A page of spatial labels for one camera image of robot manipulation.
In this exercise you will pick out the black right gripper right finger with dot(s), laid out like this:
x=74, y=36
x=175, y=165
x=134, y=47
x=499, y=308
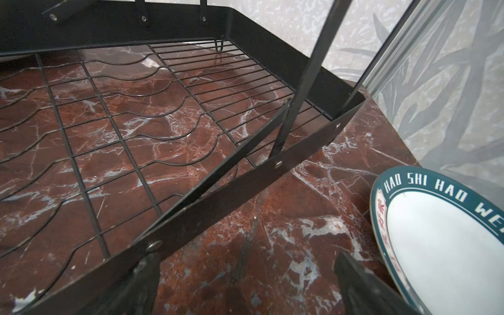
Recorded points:
x=363, y=292

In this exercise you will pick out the green rim lettered plate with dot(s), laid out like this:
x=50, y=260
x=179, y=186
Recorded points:
x=441, y=242

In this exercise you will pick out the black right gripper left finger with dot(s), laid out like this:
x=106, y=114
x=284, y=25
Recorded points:
x=134, y=293

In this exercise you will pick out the black wire dish rack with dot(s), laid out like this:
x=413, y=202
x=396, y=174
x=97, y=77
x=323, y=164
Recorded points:
x=130, y=128

